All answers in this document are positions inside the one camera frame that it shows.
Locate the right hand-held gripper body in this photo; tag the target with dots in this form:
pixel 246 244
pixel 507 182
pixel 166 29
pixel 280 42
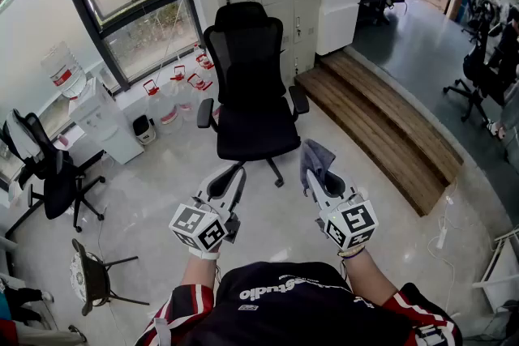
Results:
pixel 353 225

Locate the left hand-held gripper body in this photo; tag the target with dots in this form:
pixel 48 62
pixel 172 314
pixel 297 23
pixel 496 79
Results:
pixel 190 225

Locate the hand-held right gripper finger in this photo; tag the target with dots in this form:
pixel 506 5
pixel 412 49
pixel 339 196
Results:
pixel 316 192
pixel 349 190

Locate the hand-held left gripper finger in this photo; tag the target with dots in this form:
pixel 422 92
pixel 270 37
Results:
pixel 239 190
pixel 204 184

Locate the grey cloth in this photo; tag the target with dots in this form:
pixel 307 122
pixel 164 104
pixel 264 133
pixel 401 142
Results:
pixel 314 158

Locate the person's left forearm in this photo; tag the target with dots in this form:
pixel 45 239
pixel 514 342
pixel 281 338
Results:
pixel 198 273

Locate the person's right forearm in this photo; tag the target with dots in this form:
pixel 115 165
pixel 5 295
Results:
pixel 365 275

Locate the white wristband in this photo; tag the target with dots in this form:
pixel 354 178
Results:
pixel 204 254

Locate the wooden step platform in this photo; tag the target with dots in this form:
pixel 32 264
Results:
pixel 377 121

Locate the small black white trash bin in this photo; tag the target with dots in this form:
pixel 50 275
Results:
pixel 144 129

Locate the white power strip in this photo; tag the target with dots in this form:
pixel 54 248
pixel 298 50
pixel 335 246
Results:
pixel 441 238

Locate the person's black red jersey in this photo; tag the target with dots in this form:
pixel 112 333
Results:
pixel 292 312

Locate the black stool with patterned cushion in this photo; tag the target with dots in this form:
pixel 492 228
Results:
pixel 91 279

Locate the white water dispenser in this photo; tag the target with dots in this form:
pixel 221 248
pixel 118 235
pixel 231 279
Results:
pixel 105 121

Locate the small bottle with red cap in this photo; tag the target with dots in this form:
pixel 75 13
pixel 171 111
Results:
pixel 198 50

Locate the white metal rack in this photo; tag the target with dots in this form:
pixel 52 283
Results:
pixel 498 279

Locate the large clear water jug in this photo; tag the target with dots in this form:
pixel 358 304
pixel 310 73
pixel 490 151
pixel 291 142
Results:
pixel 65 71

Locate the white box cabinet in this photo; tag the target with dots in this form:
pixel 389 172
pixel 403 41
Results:
pixel 340 4

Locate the white garment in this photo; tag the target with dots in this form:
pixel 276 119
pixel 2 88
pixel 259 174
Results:
pixel 20 133

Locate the black window frame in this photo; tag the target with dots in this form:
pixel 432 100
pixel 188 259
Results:
pixel 81 4

